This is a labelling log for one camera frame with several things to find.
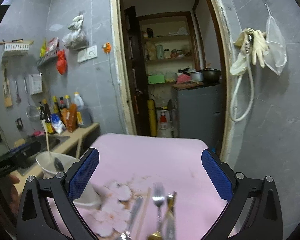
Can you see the black wok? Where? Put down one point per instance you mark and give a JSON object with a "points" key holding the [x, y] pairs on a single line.
{"points": [[211, 76]]}

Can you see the wide steel spoon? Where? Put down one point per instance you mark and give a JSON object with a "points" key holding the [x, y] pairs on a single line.
{"points": [[170, 217]]}

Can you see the grey bag hanging on wall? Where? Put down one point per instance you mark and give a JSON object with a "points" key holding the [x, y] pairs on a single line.
{"points": [[76, 39]]}

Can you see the person's left hand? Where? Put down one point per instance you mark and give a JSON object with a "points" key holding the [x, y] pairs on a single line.
{"points": [[10, 193]]}

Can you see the yellow gas cylinder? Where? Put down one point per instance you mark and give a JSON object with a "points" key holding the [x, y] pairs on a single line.
{"points": [[152, 117]]}

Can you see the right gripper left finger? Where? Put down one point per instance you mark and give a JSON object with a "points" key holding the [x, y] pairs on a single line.
{"points": [[35, 219]]}

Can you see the large oil jug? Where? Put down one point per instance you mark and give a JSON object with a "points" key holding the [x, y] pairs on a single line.
{"points": [[83, 115]]}

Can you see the steel pot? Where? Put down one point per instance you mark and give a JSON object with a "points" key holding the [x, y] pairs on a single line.
{"points": [[197, 76]]}

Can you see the white wall rack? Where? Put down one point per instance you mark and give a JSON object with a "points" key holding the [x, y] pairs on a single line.
{"points": [[16, 45]]}

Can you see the white plastic utensil holder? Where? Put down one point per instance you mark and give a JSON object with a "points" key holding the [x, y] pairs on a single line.
{"points": [[77, 175]]}

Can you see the red plastic bag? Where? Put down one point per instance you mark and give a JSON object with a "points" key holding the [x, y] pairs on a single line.
{"points": [[61, 64]]}

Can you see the chopstick in holder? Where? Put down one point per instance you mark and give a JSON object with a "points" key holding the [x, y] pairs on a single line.
{"points": [[47, 140]]}

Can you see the white wall socket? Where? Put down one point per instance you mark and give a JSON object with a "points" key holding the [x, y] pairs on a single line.
{"points": [[87, 54]]}

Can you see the white rubber glove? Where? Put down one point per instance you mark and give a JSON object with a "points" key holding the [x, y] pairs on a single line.
{"points": [[259, 46]]}

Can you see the silver fork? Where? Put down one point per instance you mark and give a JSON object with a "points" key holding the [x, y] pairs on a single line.
{"points": [[158, 200]]}

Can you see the slim steel spoon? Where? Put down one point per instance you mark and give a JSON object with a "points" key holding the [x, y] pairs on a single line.
{"points": [[126, 235]]}

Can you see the gold long-handled spoon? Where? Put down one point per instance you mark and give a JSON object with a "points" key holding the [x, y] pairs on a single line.
{"points": [[156, 234]]}

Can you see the orange snack bag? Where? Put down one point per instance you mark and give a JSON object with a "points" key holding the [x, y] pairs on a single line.
{"points": [[71, 118]]}

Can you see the hanging strainer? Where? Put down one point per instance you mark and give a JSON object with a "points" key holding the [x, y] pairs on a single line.
{"points": [[32, 112]]}

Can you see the orange wall plug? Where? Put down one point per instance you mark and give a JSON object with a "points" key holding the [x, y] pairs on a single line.
{"points": [[106, 47]]}

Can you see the grey cabinet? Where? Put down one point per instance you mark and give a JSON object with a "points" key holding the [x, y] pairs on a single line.
{"points": [[197, 114]]}

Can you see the green box on shelf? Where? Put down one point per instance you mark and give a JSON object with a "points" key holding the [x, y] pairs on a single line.
{"points": [[155, 79]]}

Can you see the clear plastic bag on hook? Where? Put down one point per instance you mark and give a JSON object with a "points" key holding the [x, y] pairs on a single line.
{"points": [[275, 57]]}

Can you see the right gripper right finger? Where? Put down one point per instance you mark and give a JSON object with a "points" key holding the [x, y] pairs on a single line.
{"points": [[264, 219]]}

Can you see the soy sauce bottle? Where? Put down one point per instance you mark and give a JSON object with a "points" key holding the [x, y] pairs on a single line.
{"points": [[48, 123]]}

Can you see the wooden chopstick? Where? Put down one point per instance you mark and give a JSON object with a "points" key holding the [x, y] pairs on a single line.
{"points": [[142, 213]]}

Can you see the pink floral table cloth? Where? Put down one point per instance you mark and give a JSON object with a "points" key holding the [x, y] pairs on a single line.
{"points": [[136, 163]]}

